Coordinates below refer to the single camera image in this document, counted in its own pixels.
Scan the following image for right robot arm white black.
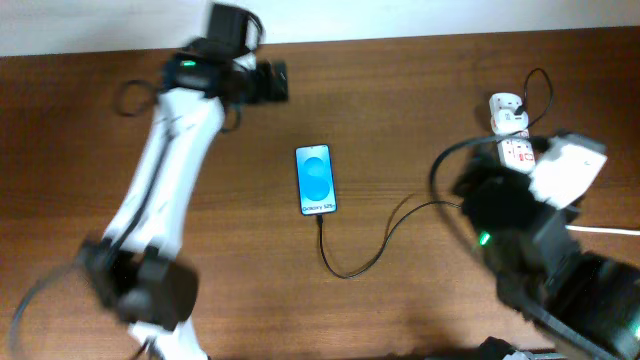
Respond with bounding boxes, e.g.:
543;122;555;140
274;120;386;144
453;160;639;359

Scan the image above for blue Galaxy smartphone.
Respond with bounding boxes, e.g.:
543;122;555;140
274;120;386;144
295;144;338;216

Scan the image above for white USB charger plug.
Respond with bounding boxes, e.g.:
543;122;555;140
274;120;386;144
491;109;529;135

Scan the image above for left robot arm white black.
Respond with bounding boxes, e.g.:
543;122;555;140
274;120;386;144
78;3;288;359

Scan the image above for white power strip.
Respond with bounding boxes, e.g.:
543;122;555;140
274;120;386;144
489;93;535;174

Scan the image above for black charger cable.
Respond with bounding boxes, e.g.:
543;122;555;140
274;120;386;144
315;67;555;280

